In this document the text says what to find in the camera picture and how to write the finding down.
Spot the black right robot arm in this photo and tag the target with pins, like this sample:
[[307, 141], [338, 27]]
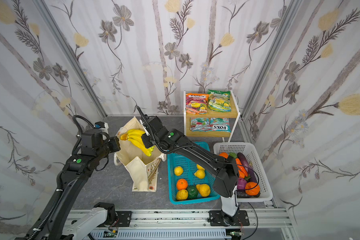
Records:
[[225, 170]]

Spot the yellow banana bunch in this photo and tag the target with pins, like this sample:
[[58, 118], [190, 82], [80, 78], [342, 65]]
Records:
[[135, 137]]

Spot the green pepper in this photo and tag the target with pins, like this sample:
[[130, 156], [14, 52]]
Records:
[[233, 155]]

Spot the teal Fox's candy bag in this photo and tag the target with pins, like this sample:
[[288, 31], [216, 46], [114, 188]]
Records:
[[220, 125]]

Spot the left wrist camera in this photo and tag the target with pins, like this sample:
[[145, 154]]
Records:
[[102, 126]]

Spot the small orange pumpkin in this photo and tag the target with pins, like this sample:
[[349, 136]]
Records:
[[252, 189]]

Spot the bumpy yellow citron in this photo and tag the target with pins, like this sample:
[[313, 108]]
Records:
[[204, 190]]

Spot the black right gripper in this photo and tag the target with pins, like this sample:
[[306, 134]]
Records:
[[150, 129]]

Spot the small yellow lemon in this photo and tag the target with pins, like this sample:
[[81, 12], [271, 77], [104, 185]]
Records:
[[200, 173]]

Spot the dark cucumber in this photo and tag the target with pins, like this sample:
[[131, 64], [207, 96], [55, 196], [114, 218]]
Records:
[[243, 195]]

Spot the purple onion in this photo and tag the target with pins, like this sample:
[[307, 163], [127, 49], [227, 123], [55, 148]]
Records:
[[241, 184]]

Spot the cream floral grocery tote bag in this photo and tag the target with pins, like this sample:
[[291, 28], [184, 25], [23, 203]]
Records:
[[142, 169]]

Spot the teal plastic basket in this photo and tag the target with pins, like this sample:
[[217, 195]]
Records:
[[189, 168]]

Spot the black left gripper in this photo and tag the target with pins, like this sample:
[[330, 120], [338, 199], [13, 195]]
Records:
[[113, 145]]

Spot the white metal wooden shelf rack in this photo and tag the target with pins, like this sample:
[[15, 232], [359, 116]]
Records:
[[233, 114]]

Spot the green round fruit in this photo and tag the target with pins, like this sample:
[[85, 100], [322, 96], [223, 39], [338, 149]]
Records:
[[192, 192]]

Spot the white plastic basket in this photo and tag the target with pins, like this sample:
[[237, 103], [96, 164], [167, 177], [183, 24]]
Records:
[[253, 158]]

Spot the purple eggplant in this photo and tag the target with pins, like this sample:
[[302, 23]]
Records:
[[252, 175]]

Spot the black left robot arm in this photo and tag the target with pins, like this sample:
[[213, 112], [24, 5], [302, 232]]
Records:
[[92, 146]]

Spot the green snack bag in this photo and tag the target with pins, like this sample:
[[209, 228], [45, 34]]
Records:
[[219, 101]]

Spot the orange fruit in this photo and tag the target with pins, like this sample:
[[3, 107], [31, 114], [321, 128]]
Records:
[[182, 184]]

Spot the yellow lemon front left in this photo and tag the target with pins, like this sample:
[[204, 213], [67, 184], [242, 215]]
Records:
[[182, 195]]

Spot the orange carrot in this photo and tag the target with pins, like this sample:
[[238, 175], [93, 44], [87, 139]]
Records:
[[242, 166]]

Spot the orange red snack bag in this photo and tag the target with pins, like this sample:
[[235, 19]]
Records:
[[196, 103]]

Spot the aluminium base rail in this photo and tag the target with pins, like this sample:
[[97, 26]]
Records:
[[251, 224]]

